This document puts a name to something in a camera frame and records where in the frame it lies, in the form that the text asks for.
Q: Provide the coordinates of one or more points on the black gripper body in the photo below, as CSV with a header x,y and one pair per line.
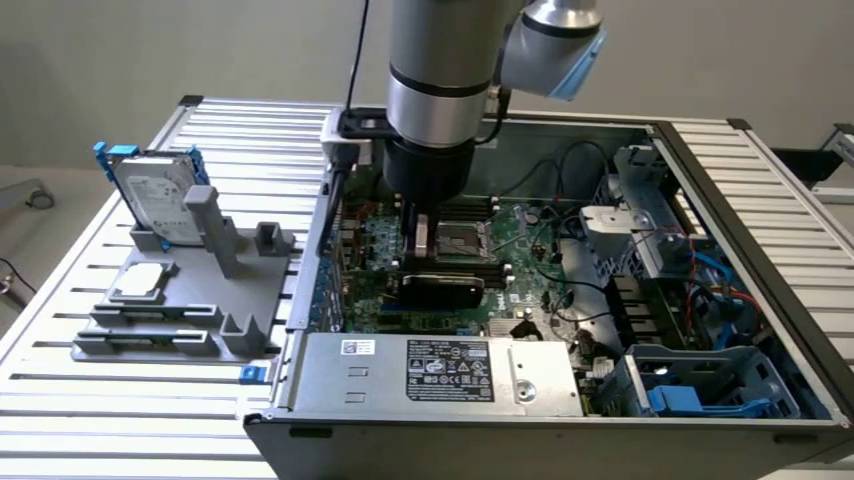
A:
x,y
427,170

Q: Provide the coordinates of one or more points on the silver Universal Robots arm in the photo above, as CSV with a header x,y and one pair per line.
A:
x,y
434,55

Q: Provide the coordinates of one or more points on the CPU socket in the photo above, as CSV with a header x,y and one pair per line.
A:
x,y
467,240

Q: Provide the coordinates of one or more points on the green motherboard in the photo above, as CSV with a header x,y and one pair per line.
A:
x,y
528,280

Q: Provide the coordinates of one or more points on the silver power supply unit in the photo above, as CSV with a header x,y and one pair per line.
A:
x,y
427,375

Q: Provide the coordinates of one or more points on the silver metal drive cage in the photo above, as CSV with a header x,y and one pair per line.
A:
x,y
641,220

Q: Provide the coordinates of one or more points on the black fan shroud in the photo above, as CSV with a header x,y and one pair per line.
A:
x,y
641,310

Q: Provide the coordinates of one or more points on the grey parts rack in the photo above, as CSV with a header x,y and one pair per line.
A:
x,y
201,320

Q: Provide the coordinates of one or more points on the small blue clip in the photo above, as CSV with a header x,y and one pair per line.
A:
x,y
254,374

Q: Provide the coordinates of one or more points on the silver CPU chip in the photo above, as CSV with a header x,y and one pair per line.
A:
x,y
142,281

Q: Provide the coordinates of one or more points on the open black PC case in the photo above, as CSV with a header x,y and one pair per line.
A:
x,y
467,445

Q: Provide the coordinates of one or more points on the grey disk bay, blue levers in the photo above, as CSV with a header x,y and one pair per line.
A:
x,y
708,385

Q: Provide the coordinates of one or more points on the caster wheel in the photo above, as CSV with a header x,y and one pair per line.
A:
x,y
40,196

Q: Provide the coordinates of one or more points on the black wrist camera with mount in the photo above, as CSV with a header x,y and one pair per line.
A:
x,y
354,131

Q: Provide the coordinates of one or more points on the hard disk with blue bracket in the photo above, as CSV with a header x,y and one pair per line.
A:
x,y
157,200

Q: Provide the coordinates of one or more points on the side table frame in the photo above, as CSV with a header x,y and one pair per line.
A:
x,y
824,165

